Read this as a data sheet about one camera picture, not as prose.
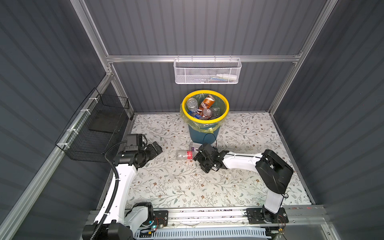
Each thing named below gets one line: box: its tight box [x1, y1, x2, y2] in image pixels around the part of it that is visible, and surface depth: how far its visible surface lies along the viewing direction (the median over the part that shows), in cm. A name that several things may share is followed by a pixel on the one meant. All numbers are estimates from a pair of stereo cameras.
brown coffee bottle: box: [197, 94, 216, 112], surface depth 91 cm
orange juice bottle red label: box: [202, 108, 212, 119], surface depth 89 cm
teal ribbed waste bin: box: [180, 90, 230, 145], surface depth 86 cm
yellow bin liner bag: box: [179, 89, 230, 134], surface depth 86 cm
